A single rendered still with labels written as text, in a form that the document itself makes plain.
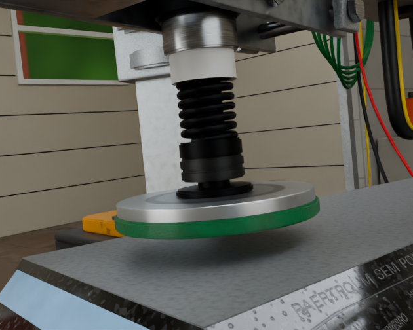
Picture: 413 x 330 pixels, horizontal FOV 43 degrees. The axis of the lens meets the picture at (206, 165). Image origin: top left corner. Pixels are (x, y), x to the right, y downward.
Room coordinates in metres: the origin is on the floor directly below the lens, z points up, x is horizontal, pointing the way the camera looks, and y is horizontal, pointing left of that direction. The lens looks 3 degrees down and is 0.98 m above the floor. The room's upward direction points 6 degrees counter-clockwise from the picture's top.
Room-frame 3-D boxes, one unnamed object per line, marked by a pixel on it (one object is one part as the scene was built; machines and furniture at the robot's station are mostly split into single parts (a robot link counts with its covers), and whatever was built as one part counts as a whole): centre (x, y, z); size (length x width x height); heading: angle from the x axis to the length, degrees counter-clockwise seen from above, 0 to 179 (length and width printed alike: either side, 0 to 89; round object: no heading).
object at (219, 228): (0.56, -0.01, 0.91); 0.22 x 0.22 x 0.04
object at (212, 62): (0.56, -0.01, 1.05); 0.07 x 0.07 x 0.04
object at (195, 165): (0.56, -0.01, 0.95); 0.07 x 0.07 x 0.01
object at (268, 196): (0.56, -0.01, 0.91); 0.21 x 0.21 x 0.01
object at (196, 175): (0.56, -0.01, 0.94); 0.07 x 0.07 x 0.01
